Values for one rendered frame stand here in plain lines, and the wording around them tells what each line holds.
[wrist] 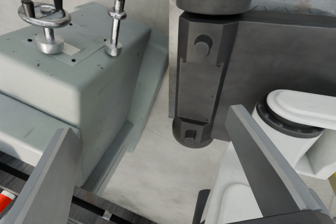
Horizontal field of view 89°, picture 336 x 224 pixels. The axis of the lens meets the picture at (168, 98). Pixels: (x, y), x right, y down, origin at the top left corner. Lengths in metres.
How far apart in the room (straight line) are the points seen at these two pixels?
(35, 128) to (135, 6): 0.84
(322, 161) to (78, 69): 0.70
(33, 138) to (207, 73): 0.55
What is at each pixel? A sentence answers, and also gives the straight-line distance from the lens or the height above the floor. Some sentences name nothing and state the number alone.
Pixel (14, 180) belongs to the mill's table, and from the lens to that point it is 0.76.
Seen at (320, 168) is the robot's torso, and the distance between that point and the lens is 0.59.
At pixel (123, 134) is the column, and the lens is 1.38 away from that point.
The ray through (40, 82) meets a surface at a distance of 0.60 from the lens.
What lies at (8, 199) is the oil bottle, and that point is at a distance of 0.79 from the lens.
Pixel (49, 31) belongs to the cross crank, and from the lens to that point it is 0.61.
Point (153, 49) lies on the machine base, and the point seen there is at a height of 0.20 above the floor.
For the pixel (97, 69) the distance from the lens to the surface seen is 0.60.
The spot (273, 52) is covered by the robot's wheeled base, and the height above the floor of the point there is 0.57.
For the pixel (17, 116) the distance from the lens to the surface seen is 0.71.
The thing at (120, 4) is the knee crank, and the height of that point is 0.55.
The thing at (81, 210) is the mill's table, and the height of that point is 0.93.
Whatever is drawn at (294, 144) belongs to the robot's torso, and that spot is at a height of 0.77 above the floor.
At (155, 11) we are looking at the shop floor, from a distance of 1.14.
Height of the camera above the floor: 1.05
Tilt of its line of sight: 49 degrees down
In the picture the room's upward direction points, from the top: 155 degrees counter-clockwise
